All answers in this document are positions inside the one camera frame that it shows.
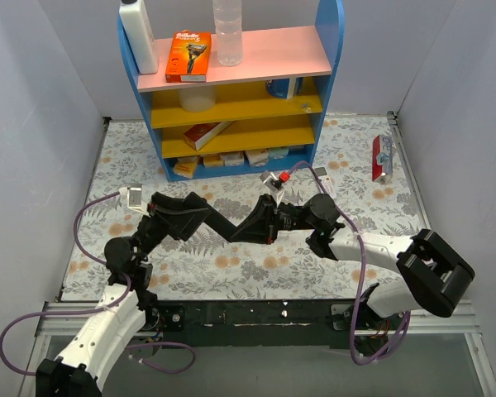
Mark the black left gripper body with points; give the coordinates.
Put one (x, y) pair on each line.
(161, 217)

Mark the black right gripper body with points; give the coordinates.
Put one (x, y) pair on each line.
(271, 219)

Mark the black remote control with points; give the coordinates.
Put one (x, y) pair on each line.
(221, 225)

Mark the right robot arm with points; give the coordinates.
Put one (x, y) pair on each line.
(434, 277)

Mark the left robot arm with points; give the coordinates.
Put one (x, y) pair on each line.
(82, 368)

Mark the white remote control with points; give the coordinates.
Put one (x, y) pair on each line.
(326, 182)

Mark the yellow Kamenoko sponge pack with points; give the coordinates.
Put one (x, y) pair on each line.
(186, 169)

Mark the white sponge pack tilted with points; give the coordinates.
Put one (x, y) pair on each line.
(257, 157)

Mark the mint green sponge pack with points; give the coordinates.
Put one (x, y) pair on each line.
(278, 153)

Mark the red and white long box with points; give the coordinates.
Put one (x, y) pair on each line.
(199, 135)

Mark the blue wooden shelf unit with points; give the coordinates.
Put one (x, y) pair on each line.
(259, 120)

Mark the small clear wrapped item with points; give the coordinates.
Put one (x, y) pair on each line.
(306, 107)

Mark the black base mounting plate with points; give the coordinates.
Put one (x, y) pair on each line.
(252, 323)

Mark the blue and white can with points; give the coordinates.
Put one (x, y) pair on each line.
(284, 88)

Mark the orange Gillette razor box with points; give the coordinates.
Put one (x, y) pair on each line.
(188, 57)

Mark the white plastic bottle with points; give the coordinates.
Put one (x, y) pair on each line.
(138, 30)

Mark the clear plastic water bottle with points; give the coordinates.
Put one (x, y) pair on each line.
(228, 25)

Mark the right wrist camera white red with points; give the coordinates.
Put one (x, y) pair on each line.
(275, 184)

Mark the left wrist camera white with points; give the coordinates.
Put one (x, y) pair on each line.
(132, 197)

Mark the aluminium rail frame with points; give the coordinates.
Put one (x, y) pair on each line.
(61, 323)

